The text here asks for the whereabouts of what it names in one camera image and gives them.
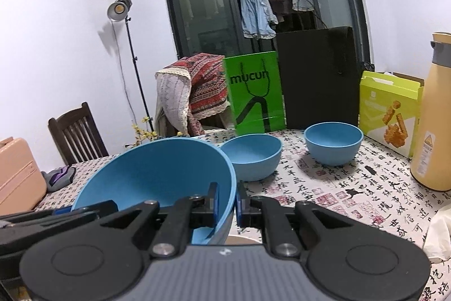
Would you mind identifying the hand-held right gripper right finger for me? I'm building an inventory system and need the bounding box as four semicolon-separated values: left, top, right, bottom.
237;182;355;258

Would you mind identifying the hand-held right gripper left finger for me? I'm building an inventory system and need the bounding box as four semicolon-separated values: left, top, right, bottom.
100;182;218;258

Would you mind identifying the blue bowl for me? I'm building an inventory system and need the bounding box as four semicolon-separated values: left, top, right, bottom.
220;134;282;182
70;137;236;246
305;122;363;166

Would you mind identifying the purple grey cloth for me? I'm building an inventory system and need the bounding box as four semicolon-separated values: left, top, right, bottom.
41;165;76;191

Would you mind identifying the pink hard suitcase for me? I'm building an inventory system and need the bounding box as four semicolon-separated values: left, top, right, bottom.
0;137;47;215

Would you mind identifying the dark wooden chair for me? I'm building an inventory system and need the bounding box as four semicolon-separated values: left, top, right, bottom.
48;102;109;166

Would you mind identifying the yellow flower branch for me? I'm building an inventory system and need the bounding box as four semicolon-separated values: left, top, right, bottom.
125;116;159;148

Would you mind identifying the calligraphy printed tablecloth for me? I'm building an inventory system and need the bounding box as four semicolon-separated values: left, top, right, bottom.
33;128;451;301

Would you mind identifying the chair draped with blankets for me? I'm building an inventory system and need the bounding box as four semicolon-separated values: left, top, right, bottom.
154;100;184;139

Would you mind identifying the grey white knitted cloth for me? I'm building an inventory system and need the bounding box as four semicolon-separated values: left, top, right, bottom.
155;65;193;136

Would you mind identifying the green paper bag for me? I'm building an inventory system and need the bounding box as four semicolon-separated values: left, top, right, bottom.
223;50;285;137

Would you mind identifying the red patterned blanket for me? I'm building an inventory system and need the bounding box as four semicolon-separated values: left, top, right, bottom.
178;53;230;120

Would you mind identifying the black paper bag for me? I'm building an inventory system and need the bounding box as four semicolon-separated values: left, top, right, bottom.
277;0;360;130

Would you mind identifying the yellow green snack box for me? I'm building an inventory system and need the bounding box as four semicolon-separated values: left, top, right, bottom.
359;71;425;158

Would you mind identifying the white tissue paper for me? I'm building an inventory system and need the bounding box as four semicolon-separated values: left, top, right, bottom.
422;209;451;259

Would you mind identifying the studio lamp on stand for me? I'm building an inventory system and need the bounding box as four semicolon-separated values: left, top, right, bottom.
107;0;156;134

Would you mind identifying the yellow thermos jug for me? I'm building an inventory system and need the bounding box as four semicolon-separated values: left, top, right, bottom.
410;32;451;191

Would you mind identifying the dark sliding door frame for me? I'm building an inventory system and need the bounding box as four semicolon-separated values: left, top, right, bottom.
157;0;374;72

